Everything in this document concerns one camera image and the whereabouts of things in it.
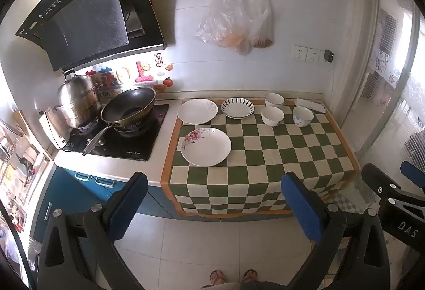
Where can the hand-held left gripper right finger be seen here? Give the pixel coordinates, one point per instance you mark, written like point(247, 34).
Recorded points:
point(300, 207)

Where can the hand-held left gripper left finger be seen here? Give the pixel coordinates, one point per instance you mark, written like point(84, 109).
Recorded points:
point(128, 207)

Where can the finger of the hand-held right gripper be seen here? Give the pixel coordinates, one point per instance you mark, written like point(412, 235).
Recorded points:
point(381, 182)
point(415, 172)

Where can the white bowl with blue pattern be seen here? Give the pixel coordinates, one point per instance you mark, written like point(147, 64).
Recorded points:
point(302, 119)

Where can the white plate with pink flowers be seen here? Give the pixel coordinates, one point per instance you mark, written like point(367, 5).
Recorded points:
point(209, 150)

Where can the white bowl with dark rim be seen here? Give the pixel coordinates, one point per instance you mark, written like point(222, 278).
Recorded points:
point(274, 101)

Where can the black striped white plate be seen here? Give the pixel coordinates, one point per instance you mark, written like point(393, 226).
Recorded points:
point(237, 107)

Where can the black gas stove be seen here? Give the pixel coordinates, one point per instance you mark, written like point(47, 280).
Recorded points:
point(132, 147)

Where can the green checkered tablecloth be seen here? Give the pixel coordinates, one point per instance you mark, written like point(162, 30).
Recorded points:
point(265, 157)

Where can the sliding glass door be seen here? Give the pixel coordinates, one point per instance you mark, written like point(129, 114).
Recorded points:
point(381, 94)

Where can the person's right foot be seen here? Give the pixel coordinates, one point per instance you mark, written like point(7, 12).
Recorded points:
point(249, 275)

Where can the plain white bowl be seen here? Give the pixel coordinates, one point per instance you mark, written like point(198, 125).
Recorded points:
point(272, 117)

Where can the person's clothing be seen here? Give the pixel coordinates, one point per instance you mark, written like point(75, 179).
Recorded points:
point(239, 286)

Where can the black wok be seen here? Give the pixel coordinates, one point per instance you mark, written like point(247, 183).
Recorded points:
point(129, 104)

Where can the white electric appliance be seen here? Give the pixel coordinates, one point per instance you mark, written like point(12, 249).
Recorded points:
point(54, 134)

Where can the white folded cloth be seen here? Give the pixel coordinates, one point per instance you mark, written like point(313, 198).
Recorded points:
point(310, 104)

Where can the white plate with small print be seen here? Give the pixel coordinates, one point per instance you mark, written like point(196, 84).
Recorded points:
point(196, 112)

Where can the stainless steel steamer pot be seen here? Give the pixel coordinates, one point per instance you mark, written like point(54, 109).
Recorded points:
point(78, 101)

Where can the cluttered shelf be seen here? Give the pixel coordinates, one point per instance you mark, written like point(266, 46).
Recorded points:
point(20, 160)

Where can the clear plastic bag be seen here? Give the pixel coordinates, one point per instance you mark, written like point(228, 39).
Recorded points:
point(225, 18)
point(266, 28)

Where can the black range hood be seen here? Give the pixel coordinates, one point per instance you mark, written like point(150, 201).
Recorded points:
point(83, 11)

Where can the colourful wall stickers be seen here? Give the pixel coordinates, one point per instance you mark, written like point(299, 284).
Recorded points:
point(143, 72)

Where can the white wall socket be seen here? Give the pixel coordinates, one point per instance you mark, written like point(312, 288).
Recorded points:
point(313, 55)
point(298, 53)

